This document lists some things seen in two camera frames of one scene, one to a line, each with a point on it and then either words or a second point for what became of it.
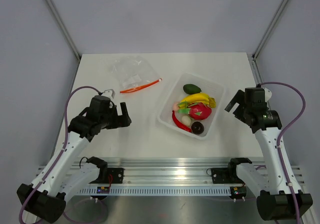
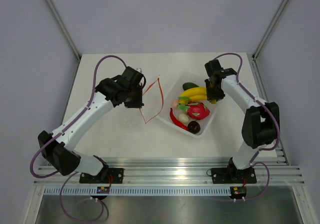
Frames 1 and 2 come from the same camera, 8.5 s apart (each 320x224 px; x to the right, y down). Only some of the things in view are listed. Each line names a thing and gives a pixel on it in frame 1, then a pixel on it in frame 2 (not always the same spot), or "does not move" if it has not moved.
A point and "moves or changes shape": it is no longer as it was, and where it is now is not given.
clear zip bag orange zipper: x=134 y=73 → x=136 y=118
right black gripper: x=239 y=98 → x=211 y=96
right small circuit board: x=238 y=191 does not move
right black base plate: x=225 y=175 does not move
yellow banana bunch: x=197 y=98 moves or changes shape
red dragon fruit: x=196 y=111 moves or changes shape
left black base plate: x=110 y=175 does not move
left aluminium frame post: x=62 y=25 does not move
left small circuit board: x=103 y=190 does not move
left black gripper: x=121 y=121 → x=138 y=103
